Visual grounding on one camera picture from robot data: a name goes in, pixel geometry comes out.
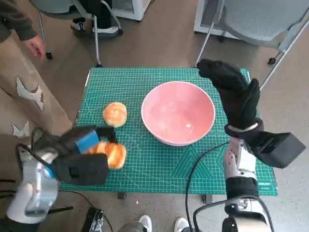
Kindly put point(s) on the long toy bread loaf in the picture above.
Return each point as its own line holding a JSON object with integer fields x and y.
{"x": 116, "y": 154}

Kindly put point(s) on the black table bracket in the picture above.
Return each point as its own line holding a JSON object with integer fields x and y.
{"x": 121, "y": 196}
{"x": 207, "y": 199}

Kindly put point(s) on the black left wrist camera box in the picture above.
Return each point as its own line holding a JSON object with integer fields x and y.
{"x": 79, "y": 169}

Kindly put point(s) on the round toy bread bun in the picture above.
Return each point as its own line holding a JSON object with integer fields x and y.
{"x": 114, "y": 114}

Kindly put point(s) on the person's hand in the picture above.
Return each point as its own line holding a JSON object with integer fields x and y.
{"x": 36, "y": 46}

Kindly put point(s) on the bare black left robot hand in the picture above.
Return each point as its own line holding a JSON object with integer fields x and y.
{"x": 82, "y": 140}

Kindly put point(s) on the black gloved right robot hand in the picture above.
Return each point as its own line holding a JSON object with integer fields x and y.
{"x": 236, "y": 96}

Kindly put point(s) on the white vented cabinet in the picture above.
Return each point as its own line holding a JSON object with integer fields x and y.
{"x": 205, "y": 15}

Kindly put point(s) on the pink bowl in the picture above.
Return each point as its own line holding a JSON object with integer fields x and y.
{"x": 178, "y": 113}

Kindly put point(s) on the seated person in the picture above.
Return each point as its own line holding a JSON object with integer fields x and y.
{"x": 103, "y": 14}

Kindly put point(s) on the grey mesh office chair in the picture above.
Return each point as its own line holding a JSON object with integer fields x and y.
{"x": 260, "y": 21}

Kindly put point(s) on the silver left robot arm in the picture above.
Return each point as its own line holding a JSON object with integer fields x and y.
{"x": 33, "y": 188}

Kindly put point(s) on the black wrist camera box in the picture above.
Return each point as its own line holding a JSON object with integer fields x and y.
{"x": 79, "y": 169}
{"x": 277, "y": 149}

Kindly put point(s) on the white shoe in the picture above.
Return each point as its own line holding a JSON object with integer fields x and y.
{"x": 181, "y": 224}
{"x": 145, "y": 222}

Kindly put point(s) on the standing person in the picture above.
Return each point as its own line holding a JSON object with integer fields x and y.
{"x": 14, "y": 79}

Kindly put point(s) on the green cutting mat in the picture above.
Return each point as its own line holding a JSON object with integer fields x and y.
{"x": 149, "y": 169}

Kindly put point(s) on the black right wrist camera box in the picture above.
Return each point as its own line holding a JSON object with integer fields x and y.
{"x": 277, "y": 149}

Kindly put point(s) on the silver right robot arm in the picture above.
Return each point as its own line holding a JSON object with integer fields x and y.
{"x": 239, "y": 164}

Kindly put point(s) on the black floor device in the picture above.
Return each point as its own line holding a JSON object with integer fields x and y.
{"x": 93, "y": 220}

